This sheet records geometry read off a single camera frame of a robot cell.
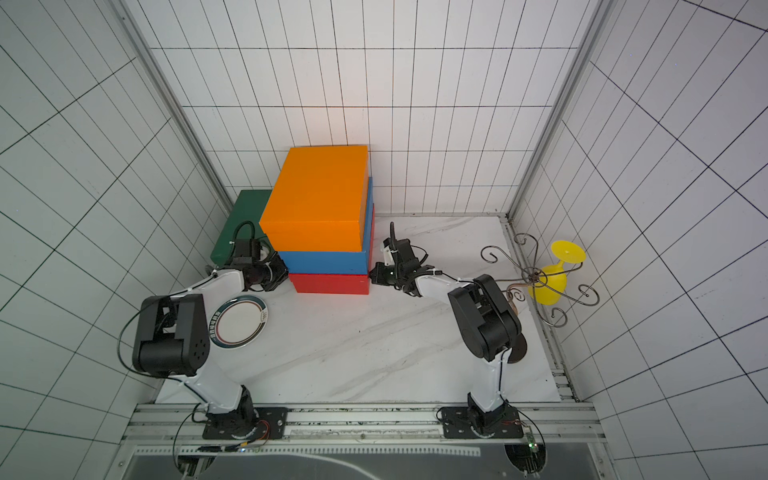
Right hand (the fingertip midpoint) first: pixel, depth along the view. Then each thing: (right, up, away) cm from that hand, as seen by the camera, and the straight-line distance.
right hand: (371, 267), depth 95 cm
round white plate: (-40, -16, -7) cm, 44 cm away
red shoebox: (-14, -5, -4) cm, 15 cm away
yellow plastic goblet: (+42, -1, -31) cm, 52 cm away
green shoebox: (-34, +14, -16) cm, 40 cm away
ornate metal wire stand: (+38, +1, -31) cm, 49 cm away
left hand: (-25, -2, 0) cm, 26 cm away
